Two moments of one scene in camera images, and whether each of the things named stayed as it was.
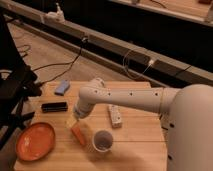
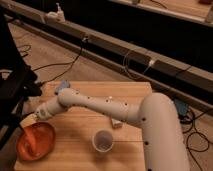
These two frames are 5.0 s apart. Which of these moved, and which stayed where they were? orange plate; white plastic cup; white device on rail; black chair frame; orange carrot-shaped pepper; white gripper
Moved: orange carrot-shaped pepper; white gripper
Stayed: white plastic cup; black chair frame; orange plate; white device on rail
